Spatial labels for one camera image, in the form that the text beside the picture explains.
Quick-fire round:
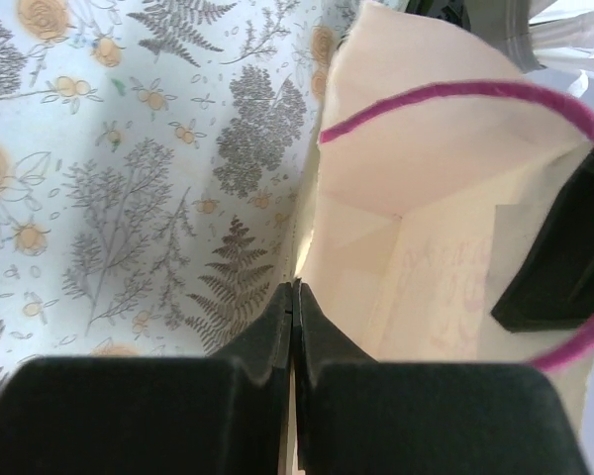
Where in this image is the grey straw holder cup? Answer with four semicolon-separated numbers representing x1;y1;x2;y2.
464;0;545;73

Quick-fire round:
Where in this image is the floral patterned table mat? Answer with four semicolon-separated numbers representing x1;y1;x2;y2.
0;1;358;392

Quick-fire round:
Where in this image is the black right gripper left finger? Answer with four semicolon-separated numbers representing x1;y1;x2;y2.
0;283;293;474

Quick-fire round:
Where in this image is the kraft paper cakes bag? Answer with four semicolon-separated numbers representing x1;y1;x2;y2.
276;0;594;475

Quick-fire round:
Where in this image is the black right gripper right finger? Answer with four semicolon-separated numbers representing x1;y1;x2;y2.
293;282;588;474

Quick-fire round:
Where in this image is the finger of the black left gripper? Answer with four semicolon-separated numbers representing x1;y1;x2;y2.
490;145;594;333

